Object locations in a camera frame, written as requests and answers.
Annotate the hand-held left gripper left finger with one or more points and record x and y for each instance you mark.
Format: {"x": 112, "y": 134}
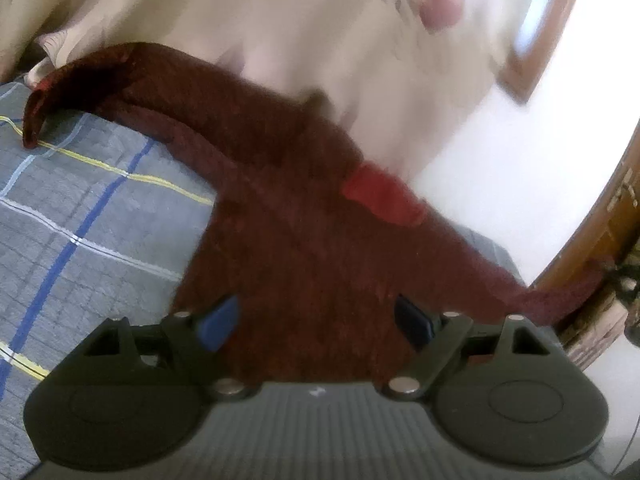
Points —
{"x": 218, "y": 321}

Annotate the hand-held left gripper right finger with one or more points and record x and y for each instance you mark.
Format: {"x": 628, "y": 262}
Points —
{"x": 413, "y": 321}

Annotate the dark red floral garment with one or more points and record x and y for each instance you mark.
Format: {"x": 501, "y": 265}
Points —
{"x": 280, "y": 240}

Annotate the grey plaid blanket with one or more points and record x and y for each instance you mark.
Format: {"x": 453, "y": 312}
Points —
{"x": 75, "y": 220}

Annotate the beige woven basket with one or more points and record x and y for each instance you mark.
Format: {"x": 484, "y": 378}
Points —
{"x": 600, "y": 320}

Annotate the wooden door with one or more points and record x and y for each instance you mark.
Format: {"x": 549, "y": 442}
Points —
{"x": 595, "y": 230}

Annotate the beige printed curtain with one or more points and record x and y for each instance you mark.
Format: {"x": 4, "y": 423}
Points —
{"x": 280, "y": 15}

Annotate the pale patterned pillow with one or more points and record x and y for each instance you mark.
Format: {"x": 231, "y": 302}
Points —
{"x": 48, "y": 55}

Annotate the wooden window frame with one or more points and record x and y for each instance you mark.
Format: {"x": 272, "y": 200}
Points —
{"x": 545, "y": 35}

